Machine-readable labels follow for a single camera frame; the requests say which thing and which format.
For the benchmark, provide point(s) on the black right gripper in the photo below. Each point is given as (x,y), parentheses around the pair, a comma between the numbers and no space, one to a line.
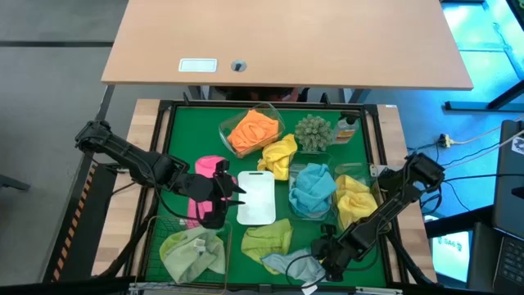
(337,250)

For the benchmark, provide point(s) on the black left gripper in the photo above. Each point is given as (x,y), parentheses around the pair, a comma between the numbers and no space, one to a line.
(204,192)

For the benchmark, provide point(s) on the grey towel with blue edge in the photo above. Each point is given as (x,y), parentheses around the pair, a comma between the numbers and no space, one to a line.
(294,266)

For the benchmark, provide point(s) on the pink microfiber towel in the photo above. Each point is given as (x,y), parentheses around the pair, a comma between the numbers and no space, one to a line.
(204,166)

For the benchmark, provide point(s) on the lime green microfiber towel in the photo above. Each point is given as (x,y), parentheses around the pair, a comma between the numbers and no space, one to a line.
(266,241)

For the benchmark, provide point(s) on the orange microfiber towel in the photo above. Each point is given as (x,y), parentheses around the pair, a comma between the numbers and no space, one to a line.
(251,131)

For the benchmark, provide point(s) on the yellow microfiber towel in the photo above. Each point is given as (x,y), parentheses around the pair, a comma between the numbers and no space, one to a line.
(278,157)
(354,201)

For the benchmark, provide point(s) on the teal microfiber towel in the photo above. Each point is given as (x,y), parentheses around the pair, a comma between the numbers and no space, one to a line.
(311,188)

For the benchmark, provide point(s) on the pale green microfiber towel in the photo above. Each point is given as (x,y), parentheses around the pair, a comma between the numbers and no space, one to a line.
(188,258)

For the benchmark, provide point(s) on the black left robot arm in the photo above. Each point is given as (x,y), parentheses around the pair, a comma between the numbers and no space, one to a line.
(135,157)

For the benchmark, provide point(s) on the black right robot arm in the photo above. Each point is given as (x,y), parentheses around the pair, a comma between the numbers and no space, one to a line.
(393,205)

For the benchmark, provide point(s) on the white plastic basket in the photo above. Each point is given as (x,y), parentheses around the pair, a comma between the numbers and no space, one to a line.
(256,201)

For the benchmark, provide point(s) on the clear plastic container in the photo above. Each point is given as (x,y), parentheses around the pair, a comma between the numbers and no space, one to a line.
(309,157)
(352,169)
(223,131)

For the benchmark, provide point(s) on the green table mat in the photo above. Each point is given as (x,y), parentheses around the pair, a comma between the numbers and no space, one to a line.
(196,131)

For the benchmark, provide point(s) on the green spiky plant ball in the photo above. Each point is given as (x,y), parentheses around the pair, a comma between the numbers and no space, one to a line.
(313,133)

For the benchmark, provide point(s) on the white tablet screen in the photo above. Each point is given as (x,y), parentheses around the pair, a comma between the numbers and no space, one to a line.
(450,256)

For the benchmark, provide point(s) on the clear soap bottle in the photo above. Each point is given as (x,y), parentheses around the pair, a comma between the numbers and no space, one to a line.
(346,131)

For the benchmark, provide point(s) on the grey round desk grommet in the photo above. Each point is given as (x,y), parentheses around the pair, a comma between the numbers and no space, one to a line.
(238,66)

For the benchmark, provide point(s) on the white rectangular desk plate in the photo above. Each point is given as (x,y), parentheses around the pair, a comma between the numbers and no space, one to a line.
(198,65)

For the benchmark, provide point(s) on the black hazard-striped floor plate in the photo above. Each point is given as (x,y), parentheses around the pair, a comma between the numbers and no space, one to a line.
(78,229)

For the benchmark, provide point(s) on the light wooden desk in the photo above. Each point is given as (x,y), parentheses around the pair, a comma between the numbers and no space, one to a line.
(286,41)

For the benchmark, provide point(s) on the yellow power plug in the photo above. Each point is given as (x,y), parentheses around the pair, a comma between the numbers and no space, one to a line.
(447,141)

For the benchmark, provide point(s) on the black desk foot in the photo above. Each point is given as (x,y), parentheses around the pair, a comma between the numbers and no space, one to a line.
(471,105)

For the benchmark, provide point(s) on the black table frame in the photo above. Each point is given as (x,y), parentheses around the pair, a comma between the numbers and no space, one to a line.
(204,102)

